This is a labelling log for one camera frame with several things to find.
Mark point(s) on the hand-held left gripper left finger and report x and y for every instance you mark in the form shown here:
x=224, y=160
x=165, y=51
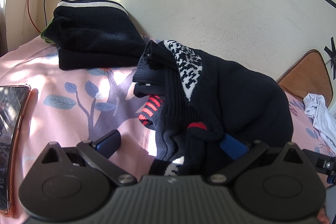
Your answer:
x=109, y=141

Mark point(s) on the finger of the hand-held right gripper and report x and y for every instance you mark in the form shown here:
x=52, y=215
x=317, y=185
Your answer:
x=325, y=163

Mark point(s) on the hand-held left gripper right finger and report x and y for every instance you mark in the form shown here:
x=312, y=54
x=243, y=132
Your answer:
x=232, y=146

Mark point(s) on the navy reindeer pattern sweater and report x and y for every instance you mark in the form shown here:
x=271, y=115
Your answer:
x=236, y=87

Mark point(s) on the folded black white-striped clothes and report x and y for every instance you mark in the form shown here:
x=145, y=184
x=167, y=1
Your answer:
x=97, y=35

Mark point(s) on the white garment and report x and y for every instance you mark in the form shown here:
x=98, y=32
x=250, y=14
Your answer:
x=323, y=116

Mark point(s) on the pink printed bedsheet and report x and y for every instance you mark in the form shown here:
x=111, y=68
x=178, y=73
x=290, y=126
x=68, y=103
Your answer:
x=65, y=119

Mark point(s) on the phone in pink case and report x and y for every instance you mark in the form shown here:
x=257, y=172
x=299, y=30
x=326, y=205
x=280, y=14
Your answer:
x=10, y=134

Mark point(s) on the green cloth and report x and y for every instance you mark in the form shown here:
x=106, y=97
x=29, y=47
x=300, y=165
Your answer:
x=46, y=35

